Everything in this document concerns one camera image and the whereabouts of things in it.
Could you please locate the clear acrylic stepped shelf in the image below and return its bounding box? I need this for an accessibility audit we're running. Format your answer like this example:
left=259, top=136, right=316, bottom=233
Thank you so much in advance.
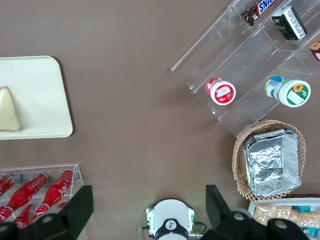
left=170, top=0, right=320, bottom=139

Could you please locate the black drink carton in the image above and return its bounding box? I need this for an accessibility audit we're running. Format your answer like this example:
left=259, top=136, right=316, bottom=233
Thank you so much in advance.
left=270, top=6, right=308, bottom=42

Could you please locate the grey cable green plug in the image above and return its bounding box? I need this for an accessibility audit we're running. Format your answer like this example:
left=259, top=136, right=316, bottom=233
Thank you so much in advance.
left=138, top=224, right=151, bottom=240
left=191, top=220, right=209, bottom=237

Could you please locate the cream plastic tray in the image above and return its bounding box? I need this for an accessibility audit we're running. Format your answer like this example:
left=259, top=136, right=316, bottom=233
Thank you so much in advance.
left=0, top=55, right=74, bottom=141

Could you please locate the red strawberry yogurt cup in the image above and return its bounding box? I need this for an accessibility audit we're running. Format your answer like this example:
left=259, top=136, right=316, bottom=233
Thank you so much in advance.
left=205, top=77, right=237, bottom=106

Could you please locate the red cola bottle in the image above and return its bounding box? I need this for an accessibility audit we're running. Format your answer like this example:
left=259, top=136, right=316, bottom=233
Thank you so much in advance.
left=0, top=171, right=23, bottom=201
left=0, top=172, right=50, bottom=223
left=35, top=169, right=75, bottom=217
left=12, top=203, right=38, bottom=230

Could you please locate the clear acrylic bottle box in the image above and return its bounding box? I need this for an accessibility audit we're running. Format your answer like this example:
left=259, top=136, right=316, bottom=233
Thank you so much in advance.
left=0, top=163, right=85, bottom=226

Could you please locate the brown snickers chocolate bar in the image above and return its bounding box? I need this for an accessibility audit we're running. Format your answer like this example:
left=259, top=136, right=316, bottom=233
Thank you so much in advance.
left=241, top=0, right=278, bottom=27

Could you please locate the light woven wicker basket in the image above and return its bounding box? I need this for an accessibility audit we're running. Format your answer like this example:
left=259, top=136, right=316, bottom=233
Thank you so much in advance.
left=232, top=119, right=307, bottom=202

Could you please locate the green sunflower label cup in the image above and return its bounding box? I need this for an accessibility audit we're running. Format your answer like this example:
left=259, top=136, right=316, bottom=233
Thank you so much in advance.
left=264, top=76, right=312, bottom=108

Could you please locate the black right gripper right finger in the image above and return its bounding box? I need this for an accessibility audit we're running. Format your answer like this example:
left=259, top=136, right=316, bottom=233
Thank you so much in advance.
left=199, top=184, right=308, bottom=240

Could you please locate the white plastic snack bin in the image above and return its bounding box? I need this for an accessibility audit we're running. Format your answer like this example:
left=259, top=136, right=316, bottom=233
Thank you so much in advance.
left=247, top=196, right=320, bottom=240

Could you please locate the dark red snack packet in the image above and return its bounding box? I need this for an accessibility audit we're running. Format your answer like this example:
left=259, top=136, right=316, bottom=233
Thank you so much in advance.
left=309, top=39, right=320, bottom=62

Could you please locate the clear bag of peanuts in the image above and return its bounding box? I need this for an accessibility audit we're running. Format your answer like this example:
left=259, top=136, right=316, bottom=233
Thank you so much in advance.
left=253, top=204, right=320, bottom=226

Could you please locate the aluminium foil container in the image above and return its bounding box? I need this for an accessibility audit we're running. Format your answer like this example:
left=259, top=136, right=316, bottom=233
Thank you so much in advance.
left=242, top=128, right=303, bottom=197

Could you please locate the teal snack packet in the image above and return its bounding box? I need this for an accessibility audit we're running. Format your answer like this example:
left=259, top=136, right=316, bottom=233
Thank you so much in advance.
left=298, top=224, right=317, bottom=238
left=292, top=205, right=312, bottom=213

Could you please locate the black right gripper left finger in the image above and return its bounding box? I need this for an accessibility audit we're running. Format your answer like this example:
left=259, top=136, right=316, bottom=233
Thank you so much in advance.
left=0, top=185, right=95, bottom=240

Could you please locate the triangle sandwich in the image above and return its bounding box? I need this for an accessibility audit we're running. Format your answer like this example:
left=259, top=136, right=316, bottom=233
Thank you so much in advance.
left=0, top=86, right=23, bottom=133

